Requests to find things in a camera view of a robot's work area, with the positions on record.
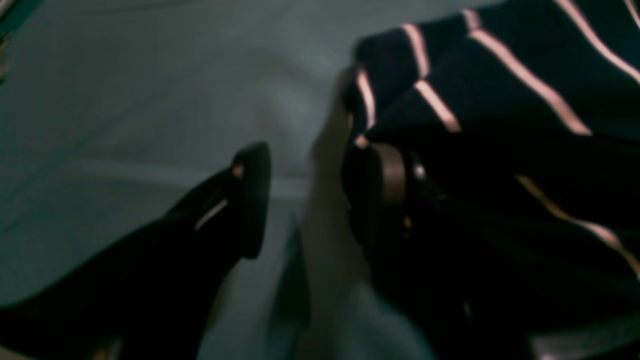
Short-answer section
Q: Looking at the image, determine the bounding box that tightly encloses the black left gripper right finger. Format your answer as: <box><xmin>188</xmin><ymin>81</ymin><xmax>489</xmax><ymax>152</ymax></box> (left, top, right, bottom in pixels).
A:
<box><xmin>342</xmin><ymin>144</ymin><xmax>639</xmax><ymax>360</ymax></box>

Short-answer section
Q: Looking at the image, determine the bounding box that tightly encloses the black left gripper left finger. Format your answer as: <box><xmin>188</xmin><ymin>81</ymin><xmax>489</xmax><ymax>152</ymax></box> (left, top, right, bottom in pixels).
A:
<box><xmin>1</xmin><ymin>141</ymin><xmax>272</xmax><ymax>360</ymax></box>

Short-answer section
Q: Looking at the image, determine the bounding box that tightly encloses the navy white striped t-shirt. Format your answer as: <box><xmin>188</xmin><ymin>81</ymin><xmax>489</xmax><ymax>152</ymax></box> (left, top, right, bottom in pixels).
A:
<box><xmin>342</xmin><ymin>0</ymin><xmax>639</xmax><ymax>319</ymax></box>

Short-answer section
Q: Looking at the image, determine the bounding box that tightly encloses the teal table cloth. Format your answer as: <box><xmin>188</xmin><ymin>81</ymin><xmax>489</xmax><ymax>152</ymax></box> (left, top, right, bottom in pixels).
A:
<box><xmin>0</xmin><ymin>0</ymin><xmax>640</xmax><ymax>360</ymax></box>

